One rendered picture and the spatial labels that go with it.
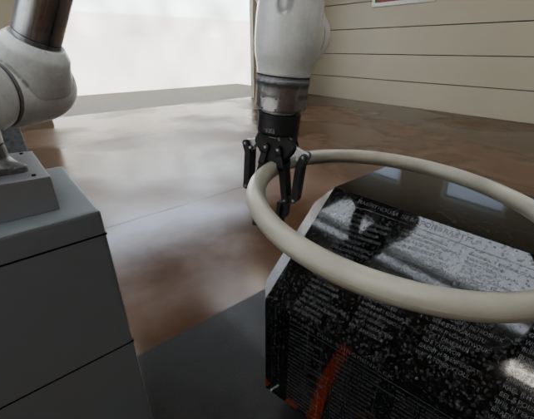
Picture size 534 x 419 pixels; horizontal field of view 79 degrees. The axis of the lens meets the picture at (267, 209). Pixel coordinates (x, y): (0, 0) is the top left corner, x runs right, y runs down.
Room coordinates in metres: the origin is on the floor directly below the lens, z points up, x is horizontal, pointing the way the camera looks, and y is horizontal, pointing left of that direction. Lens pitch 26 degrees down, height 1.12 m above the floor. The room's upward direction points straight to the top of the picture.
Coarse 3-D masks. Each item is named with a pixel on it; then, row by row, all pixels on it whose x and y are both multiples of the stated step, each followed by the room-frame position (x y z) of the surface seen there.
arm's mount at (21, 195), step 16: (32, 160) 0.76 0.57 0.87; (0, 176) 0.64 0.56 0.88; (16, 176) 0.64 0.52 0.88; (32, 176) 0.64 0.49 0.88; (48, 176) 0.65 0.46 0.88; (0, 192) 0.59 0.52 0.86; (16, 192) 0.61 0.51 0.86; (32, 192) 0.62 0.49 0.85; (48, 192) 0.64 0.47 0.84; (0, 208) 0.59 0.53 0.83; (16, 208) 0.60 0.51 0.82; (32, 208) 0.62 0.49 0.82; (48, 208) 0.63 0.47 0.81
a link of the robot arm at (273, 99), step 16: (256, 80) 0.58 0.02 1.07; (272, 80) 0.55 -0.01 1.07; (288, 80) 0.54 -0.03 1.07; (304, 80) 0.56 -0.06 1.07; (256, 96) 0.57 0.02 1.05; (272, 96) 0.55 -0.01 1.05; (288, 96) 0.54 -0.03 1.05; (304, 96) 0.56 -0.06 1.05; (272, 112) 0.56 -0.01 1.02; (288, 112) 0.55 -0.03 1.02
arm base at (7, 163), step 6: (0, 150) 0.68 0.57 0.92; (6, 150) 0.71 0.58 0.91; (0, 156) 0.67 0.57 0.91; (6, 156) 0.69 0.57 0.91; (0, 162) 0.67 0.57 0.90; (6, 162) 0.67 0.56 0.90; (12, 162) 0.68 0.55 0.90; (18, 162) 0.69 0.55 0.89; (0, 168) 0.65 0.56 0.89; (6, 168) 0.65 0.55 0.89; (12, 168) 0.66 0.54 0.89; (18, 168) 0.67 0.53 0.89; (24, 168) 0.67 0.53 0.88; (0, 174) 0.64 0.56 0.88; (6, 174) 0.65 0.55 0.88; (12, 174) 0.66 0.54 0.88
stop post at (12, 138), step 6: (6, 132) 1.44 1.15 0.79; (12, 132) 1.45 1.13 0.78; (18, 132) 1.46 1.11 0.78; (6, 138) 1.43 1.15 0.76; (12, 138) 1.45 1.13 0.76; (18, 138) 1.46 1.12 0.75; (6, 144) 1.43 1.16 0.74; (12, 144) 1.44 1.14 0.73; (18, 144) 1.45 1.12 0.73; (24, 144) 1.47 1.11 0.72; (12, 150) 1.44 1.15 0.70; (18, 150) 1.45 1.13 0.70; (24, 150) 1.46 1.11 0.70
